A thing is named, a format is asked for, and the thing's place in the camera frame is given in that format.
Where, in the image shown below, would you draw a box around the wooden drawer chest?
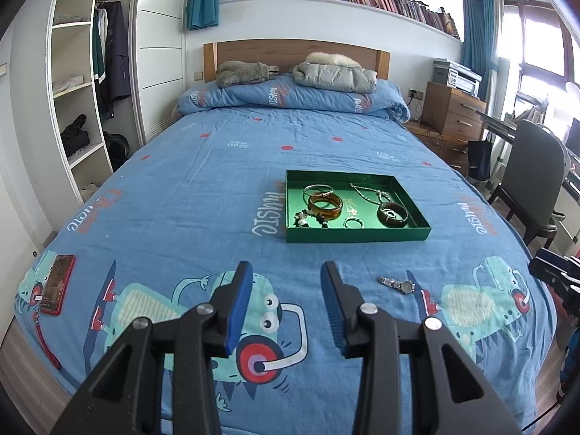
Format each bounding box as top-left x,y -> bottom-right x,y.
421,82 -> 488,143

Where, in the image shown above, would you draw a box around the white open wardrobe shelves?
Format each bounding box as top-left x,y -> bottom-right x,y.
47,0 -> 141,204

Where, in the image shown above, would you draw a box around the red phone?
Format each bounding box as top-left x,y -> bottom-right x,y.
38,254 -> 76,315

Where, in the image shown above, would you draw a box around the wooden headboard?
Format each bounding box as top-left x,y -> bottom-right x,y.
203,38 -> 391,84

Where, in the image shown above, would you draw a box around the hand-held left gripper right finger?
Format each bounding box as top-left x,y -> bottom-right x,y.
319,260 -> 499,435

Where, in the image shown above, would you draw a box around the electric keyboard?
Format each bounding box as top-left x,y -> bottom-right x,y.
476,109 -> 517,139

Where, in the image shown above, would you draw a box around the grey plush cloth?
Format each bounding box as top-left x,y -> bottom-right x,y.
216,60 -> 279,88

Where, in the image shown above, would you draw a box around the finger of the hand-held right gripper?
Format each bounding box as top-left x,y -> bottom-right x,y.
528,247 -> 571,288

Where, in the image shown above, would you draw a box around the folded white clothes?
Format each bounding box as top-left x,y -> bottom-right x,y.
52,75 -> 84,96

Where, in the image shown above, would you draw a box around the black power cables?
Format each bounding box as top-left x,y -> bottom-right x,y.
419,100 -> 449,146

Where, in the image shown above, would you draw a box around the silver wristwatch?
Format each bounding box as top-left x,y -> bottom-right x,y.
378,275 -> 416,294

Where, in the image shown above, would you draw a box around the silver pearl necklace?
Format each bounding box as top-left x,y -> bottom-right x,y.
350,182 -> 391,207

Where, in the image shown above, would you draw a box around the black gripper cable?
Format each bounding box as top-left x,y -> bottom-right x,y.
519,394 -> 565,433

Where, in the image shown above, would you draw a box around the low wooden nightstand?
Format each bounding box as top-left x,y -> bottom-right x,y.
403,120 -> 472,177

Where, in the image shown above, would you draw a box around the blue dinosaur bed sheet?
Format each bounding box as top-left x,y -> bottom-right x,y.
13,113 -> 558,435

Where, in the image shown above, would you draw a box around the red phone lanyard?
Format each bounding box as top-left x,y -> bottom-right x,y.
34,315 -> 62,370

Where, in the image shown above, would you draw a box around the long teal curtain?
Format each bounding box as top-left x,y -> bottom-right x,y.
461,0 -> 504,105

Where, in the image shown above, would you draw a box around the amber bangle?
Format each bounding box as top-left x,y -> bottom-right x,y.
309,192 -> 343,219

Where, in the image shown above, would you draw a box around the dark brown bangle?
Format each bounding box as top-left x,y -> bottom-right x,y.
377,203 -> 409,227

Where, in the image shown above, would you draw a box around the beaded charm bracelet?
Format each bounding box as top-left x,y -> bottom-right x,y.
294,208 -> 329,228

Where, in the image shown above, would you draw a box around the grey down jacket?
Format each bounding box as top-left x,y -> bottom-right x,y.
292,52 -> 378,94

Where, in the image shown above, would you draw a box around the black bag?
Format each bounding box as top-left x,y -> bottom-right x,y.
103,130 -> 131,170

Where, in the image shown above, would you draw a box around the grey folded cloth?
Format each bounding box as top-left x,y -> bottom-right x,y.
53,11 -> 91,25

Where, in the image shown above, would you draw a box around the black folded clothes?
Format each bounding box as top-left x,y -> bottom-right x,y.
61,115 -> 91,157

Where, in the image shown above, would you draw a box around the green cardboard tray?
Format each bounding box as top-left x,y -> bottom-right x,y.
285,170 -> 432,244

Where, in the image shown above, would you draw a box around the white printer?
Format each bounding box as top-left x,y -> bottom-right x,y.
431,58 -> 482,97

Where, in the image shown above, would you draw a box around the person's right hand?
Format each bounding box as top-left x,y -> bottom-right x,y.
558,323 -> 580,393

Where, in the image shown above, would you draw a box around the dark tote bag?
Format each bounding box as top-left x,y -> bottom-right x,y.
467,140 -> 492,182

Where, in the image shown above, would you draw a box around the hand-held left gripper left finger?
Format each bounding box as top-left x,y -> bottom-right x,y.
50,260 -> 254,435

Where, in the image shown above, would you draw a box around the folded blue quilt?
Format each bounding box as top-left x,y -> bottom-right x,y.
174,77 -> 411,121

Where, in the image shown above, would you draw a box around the dark chair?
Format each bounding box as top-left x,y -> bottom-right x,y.
488,119 -> 572,248

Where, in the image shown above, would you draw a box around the dark hanging jacket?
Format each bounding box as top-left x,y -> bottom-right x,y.
97,2 -> 132,121

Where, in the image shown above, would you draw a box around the window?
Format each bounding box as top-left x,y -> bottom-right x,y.
503,0 -> 580,116

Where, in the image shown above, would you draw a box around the green hanging garment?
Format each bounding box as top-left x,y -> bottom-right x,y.
93,7 -> 109,84

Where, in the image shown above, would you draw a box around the white wardrobe doors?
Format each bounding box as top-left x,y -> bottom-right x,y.
133,0 -> 186,143

